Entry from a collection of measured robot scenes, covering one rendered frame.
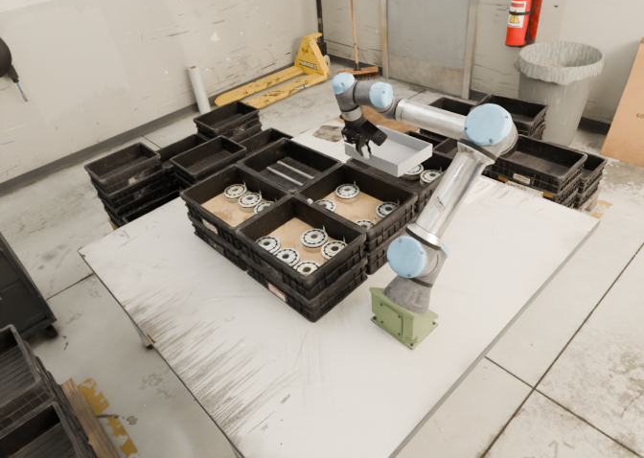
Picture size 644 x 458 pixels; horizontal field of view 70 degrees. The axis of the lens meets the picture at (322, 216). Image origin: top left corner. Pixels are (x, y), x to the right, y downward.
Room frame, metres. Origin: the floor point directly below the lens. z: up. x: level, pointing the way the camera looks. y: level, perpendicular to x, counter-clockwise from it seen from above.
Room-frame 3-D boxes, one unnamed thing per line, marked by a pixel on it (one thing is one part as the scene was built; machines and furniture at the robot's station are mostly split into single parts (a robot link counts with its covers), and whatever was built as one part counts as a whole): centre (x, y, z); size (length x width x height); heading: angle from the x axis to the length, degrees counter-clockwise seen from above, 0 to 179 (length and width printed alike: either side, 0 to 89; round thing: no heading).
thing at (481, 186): (1.81, -0.65, 0.70); 0.33 x 0.23 x 0.01; 39
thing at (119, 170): (2.67, 1.22, 0.37); 0.40 x 0.30 x 0.45; 129
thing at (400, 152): (1.56, -0.29, 1.07); 0.27 x 0.20 x 0.05; 38
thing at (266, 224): (1.30, 0.09, 0.87); 0.40 x 0.30 x 0.11; 40
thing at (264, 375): (1.53, -0.01, 0.35); 1.60 x 1.60 x 0.70; 39
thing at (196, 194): (1.60, 0.35, 0.87); 0.40 x 0.30 x 0.11; 40
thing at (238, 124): (3.17, 0.59, 0.37); 0.40 x 0.30 x 0.45; 129
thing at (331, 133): (2.46, -0.12, 0.71); 0.22 x 0.19 x 0.01; 39
